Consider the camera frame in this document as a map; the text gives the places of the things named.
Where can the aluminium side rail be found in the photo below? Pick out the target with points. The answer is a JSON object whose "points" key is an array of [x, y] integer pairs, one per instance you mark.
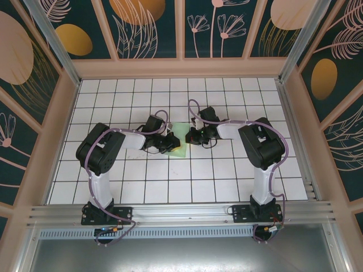
{"points": [[297, 141]]}

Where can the long aluminium mounting rail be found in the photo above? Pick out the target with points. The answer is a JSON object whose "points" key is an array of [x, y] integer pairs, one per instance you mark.
{"points": [[181, 212]]}

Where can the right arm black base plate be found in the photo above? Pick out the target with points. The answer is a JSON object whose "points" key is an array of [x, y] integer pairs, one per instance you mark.
{"points": [[241, 212]]}

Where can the light green cloth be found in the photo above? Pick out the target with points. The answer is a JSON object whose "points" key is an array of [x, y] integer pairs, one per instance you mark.
{"points": [[183, 134]]}

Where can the grey metal sheet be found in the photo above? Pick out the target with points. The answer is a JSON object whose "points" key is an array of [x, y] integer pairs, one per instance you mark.
{"points": [[181, 255]]}

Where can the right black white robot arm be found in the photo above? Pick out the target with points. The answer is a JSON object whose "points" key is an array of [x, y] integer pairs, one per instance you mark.
{"points": [[261, 147]]}

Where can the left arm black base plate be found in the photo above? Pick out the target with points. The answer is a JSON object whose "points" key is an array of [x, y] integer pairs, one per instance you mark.
{"points": [[124, 212]]}

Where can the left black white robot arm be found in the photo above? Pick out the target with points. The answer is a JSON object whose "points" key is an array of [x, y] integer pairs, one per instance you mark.
{"points": [[99, 150]]}

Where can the aluminium frame post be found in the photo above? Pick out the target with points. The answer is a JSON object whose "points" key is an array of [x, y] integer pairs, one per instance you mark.
{"points": [[300, 42], [51, 39]]}

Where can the small circuit board with connector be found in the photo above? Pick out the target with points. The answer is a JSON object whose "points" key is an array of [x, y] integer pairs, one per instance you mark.
{"points": [[273, 229], [109, 230]]}

